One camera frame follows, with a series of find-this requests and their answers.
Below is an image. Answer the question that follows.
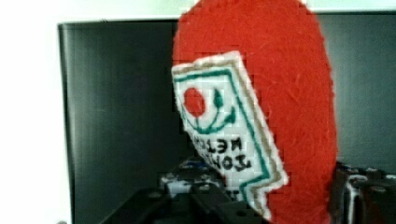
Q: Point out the black toaster oven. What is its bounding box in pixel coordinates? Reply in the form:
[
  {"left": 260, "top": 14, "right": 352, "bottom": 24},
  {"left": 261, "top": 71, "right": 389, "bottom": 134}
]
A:
[{"left": 58, "top": 12, "right": 396, "bottom": 224}]

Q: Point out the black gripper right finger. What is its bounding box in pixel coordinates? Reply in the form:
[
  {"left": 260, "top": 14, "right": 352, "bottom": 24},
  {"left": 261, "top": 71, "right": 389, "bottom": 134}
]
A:
[{"left": 330, "top": 162, "right": 396, "bottom": 224}]

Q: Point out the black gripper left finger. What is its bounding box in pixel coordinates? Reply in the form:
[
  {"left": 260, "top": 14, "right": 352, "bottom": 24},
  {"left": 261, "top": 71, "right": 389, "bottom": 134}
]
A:
[{"left": 100, "top": 158, "right": 268, "bottom": 224}]

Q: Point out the red plush ketchup bottle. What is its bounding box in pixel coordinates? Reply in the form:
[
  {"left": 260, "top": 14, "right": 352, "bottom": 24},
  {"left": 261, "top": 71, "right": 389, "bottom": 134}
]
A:
[{"left": 172, "top": 0, "right": 337, "bottom": 224}]

